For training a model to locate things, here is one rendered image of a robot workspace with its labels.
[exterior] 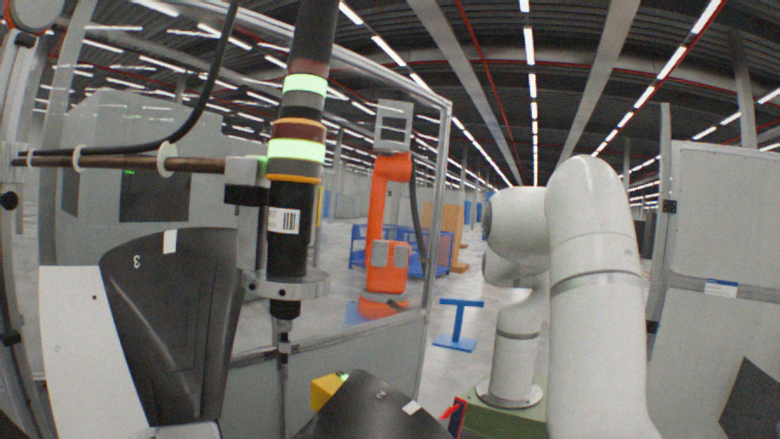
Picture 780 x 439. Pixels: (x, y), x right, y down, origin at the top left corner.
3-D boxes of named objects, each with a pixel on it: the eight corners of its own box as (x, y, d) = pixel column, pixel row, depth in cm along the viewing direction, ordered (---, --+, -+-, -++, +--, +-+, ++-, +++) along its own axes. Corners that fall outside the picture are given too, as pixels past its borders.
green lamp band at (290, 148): (257, 155, 24) (259, 138, 23) (281, 161, 28) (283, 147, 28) (312, 158, 23) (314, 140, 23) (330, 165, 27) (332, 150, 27)
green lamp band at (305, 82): (276, 89, 24) (279, 74, 24) (292, 101, 27) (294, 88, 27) (317, 89, 23) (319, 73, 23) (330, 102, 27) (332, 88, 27)
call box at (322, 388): (309, 413, 76) (310, 379, 76) (339, 401, 84) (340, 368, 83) (352, 445, 66) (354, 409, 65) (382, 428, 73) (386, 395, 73)
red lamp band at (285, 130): (259, 138, 23) (262, 121, 23) (283, 146, 28) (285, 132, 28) (314, 139, 23) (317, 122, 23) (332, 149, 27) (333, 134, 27)
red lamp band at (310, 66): (279, 73, 24) (281, 59, 24) (294, 87, 27) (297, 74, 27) (319, 72, 23) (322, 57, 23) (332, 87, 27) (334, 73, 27)
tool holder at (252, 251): (204, 284, 23) (211, 152, 23) (247, 268, 30) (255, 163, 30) (312, 307, 22) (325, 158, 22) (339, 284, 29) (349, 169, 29)
